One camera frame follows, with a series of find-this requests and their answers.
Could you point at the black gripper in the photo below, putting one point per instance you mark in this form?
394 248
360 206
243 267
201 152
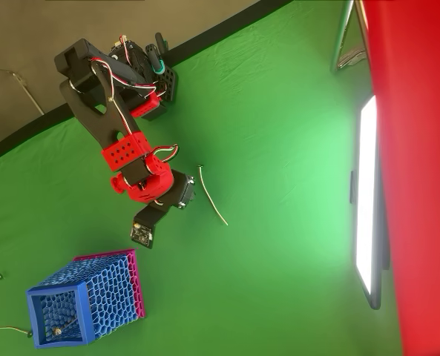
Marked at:
185 190

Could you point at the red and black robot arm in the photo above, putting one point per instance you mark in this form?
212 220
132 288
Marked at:
104 118

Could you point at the blue and magenta mesh basket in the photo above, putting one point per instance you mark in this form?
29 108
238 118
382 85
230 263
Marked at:
112 289

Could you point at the green cloth with black border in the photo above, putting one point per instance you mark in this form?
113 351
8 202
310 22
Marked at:
260 148

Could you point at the black perforated base block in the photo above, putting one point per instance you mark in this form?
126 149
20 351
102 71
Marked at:
168 83

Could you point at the thin grey metal rod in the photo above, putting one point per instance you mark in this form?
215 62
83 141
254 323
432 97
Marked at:
26 92

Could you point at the chrome tube stand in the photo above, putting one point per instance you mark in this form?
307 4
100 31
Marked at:
340 37

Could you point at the large red plastic surface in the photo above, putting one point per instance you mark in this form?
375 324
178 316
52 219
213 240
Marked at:
420 167

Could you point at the black gripper camera mount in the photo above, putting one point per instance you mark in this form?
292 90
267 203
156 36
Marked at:
147 222

